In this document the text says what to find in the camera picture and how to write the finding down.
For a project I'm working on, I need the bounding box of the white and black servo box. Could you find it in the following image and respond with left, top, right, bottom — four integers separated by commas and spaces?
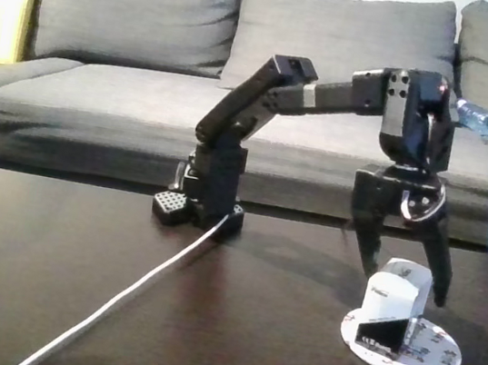
354, 252, 438, 360

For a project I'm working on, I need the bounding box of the round white printed disc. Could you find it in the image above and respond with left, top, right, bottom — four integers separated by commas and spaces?
334, 303, 468, 365

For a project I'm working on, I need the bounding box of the grey fabric sofa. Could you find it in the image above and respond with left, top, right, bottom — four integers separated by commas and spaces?
0, 0, 488, 256

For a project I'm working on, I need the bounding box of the grey gripper camera cable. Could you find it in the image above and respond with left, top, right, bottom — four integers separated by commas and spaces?
396, 109, 460, 228

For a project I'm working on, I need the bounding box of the clear plastic water bottle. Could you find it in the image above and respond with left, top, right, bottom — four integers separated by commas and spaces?
451, 97, 488, 136

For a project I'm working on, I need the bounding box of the wide grey sofa back cushion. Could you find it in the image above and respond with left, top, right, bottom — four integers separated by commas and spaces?
22, 0, 244, 89

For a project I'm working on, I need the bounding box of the white power cable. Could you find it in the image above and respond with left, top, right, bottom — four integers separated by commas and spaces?
14, 188, 231, 365

